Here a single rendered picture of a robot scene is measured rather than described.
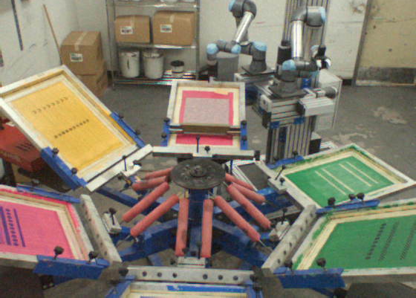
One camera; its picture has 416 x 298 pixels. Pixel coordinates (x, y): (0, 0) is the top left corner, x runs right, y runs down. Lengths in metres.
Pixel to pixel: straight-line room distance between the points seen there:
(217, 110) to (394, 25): 4.23
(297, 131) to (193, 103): 1.03
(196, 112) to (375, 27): 4.21
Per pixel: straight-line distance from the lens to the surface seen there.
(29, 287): 2.53
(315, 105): 3.73
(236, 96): 3.71
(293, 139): 4.17
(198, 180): 2.47
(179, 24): 6.40
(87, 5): 7.09
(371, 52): 7.35
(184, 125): 3.30
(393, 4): 7.23
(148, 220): 2.45
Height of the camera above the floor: 2.70
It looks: 30 degrees down
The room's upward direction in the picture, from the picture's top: 1 degrees clockwise
